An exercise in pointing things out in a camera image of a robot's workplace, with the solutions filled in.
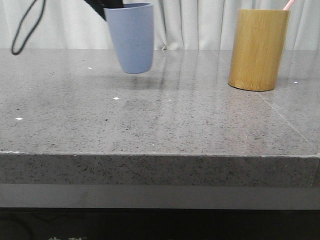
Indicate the bamboo chopstick holder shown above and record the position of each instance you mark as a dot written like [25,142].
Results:
[257,49]

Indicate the blue plastic cup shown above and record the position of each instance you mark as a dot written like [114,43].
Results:
[132,33]

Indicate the white curtain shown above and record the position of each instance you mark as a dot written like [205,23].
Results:
[178,24]

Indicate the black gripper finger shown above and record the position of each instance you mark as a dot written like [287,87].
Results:
[99,5]

